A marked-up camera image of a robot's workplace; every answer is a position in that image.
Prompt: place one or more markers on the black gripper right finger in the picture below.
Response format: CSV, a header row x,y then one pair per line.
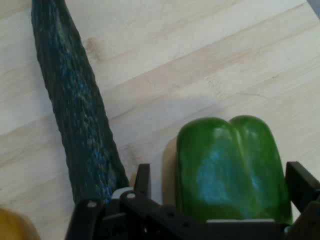
x,y
306,190

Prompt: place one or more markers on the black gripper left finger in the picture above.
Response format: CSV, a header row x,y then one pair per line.
x,y
140,217

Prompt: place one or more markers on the yellow bell pepper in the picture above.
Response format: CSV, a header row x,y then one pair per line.
x,y
15,225

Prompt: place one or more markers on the green bell pepper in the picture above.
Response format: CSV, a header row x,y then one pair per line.
x,y
232,170

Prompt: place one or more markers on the dark green cucumber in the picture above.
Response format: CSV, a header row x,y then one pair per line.
x,y
75,105

